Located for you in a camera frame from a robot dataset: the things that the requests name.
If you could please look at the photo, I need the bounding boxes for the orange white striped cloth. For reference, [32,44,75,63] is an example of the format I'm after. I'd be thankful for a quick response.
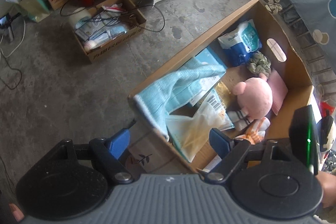
[235,117,270,145]

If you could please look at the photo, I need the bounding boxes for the clear yellow snack bag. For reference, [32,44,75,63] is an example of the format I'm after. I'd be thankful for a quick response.
[166,89,234,162]

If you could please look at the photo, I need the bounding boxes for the pink knitted cloth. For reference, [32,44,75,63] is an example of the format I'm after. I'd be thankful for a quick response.
[268,69,288,115]

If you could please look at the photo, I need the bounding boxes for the gold foil packet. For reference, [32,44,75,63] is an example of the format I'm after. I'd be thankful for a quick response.
[214,81,234,109]

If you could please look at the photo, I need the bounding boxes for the pink plush doll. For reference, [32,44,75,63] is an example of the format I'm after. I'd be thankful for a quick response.
[227,73,273,131]

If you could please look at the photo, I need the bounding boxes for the light blue towel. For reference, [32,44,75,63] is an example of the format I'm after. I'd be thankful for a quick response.
[133,57,227,142]

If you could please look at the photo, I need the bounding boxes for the light blue mask box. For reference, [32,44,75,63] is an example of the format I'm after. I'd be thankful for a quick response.
[183,47,228,107]

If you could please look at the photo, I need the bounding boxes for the green scrunchie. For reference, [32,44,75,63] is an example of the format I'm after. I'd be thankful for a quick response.
[246,51,271,78]

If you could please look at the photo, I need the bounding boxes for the blue white wet wipes pack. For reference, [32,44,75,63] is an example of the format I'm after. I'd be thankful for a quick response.
[218,19,262,67]

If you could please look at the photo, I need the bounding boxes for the person right hand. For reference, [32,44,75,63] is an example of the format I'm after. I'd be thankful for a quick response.
[316,171,336,207]

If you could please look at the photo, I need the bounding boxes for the black-haired plush doll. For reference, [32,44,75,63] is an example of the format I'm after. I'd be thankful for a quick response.
[317,115,335,170]

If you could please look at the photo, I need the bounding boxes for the brown cardboard box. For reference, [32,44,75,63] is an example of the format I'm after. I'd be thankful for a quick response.
[127,0,322,173]

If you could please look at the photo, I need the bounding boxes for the cardboard box of clutter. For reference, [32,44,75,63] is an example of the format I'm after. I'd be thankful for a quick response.
[68,0,146,63]

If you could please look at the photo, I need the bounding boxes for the brown white sneaker pair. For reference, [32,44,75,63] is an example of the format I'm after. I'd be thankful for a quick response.
[259,0,283,15]

